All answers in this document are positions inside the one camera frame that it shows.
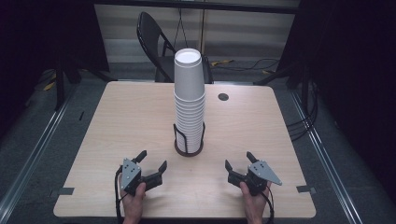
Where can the person's left hand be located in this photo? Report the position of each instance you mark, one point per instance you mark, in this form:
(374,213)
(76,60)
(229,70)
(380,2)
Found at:
(134,202)

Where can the metal floor rail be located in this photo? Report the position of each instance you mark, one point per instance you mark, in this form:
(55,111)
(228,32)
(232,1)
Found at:
(34,152)
(323,155)

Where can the dark round table grommet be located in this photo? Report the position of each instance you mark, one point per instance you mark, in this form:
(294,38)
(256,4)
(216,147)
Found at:
(223,96)

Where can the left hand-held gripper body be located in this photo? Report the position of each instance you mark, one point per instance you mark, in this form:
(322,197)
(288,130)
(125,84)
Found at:
(130,174)

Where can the grey tape strip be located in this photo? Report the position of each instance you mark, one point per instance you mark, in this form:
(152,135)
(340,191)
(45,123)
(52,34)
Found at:
(304,188)
(66,191)

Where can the person's right hand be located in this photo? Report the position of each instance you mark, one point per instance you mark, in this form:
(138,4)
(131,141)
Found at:
(253,203)

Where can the black metal stand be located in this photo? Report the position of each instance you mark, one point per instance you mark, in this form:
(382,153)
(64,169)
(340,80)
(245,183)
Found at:
(60,84)
(280,74)

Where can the stack of white paper cups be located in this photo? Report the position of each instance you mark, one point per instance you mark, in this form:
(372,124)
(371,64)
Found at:
(189,93)

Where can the yellow tape piece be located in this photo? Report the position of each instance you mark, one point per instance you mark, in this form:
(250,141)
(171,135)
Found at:
(49,86)

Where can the black folding chair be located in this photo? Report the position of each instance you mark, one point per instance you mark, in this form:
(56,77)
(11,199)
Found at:
(155,46)

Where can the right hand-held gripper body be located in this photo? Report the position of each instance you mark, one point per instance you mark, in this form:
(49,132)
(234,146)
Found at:
(260,175)

